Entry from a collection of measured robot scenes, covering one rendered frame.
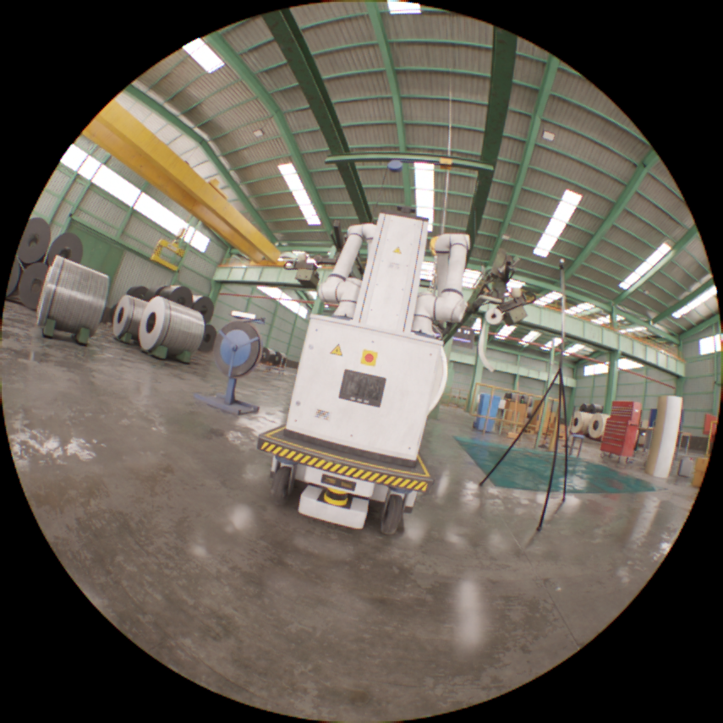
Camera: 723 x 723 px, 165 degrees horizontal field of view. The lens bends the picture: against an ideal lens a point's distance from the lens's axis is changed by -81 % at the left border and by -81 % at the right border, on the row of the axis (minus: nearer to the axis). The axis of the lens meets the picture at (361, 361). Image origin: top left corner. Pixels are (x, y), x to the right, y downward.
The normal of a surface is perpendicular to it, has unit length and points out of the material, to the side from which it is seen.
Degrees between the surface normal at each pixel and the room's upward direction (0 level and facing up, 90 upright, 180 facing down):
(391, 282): 90
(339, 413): 90
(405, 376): 90
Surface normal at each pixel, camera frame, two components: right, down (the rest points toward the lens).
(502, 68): -0.22, 0.97
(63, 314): 0.76, 0.61
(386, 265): -0.07, -0.09
